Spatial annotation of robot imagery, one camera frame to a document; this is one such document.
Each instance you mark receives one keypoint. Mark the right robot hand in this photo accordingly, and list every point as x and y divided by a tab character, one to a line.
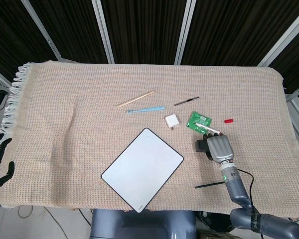
220	148

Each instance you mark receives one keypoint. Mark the dark grey eraser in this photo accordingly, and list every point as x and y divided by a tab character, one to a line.
201	146

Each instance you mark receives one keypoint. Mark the small white whiteboard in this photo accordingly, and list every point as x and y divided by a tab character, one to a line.
139	171

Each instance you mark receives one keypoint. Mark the white marker with red tip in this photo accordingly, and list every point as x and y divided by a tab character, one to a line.
206	127

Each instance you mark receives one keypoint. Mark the red marker cap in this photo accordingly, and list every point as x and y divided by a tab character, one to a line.
228	121

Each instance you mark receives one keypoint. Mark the green foil packet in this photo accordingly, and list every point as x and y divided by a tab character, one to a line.
201	118

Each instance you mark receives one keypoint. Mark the black pen lower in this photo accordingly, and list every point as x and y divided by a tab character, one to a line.
209	185

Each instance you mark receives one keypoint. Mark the black pen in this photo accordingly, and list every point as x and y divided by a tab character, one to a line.
187	100
209	185

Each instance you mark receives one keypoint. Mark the white charger plug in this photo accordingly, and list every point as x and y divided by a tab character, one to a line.
171	120

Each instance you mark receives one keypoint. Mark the black pen upper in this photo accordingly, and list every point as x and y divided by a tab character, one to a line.
187	100

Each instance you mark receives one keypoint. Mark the black bin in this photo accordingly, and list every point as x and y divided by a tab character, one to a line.
216	221

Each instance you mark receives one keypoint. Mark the light blue toothbrush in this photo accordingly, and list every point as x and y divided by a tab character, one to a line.
149	109

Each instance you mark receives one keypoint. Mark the beige woven tablecloth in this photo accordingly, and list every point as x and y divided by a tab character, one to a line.
77	139

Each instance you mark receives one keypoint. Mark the wooden chopstick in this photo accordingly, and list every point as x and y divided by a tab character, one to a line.
136	98

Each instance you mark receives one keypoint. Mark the grey-blue robot torso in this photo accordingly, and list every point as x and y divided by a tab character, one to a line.
139	226

